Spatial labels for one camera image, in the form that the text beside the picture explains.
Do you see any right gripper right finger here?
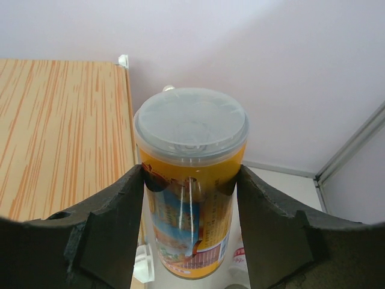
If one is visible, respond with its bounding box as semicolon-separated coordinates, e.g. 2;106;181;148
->
237;166;384;288

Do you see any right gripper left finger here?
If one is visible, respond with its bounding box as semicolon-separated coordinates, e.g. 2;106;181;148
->
1;165;144;288

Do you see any yellow porridge can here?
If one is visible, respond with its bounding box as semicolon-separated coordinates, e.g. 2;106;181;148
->
134;88;250;279

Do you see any pink red porridge can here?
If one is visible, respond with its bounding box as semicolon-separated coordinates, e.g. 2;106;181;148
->
229;234;248;276

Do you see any wooden cube cabinet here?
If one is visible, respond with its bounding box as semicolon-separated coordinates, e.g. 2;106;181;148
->
1;56;139;222

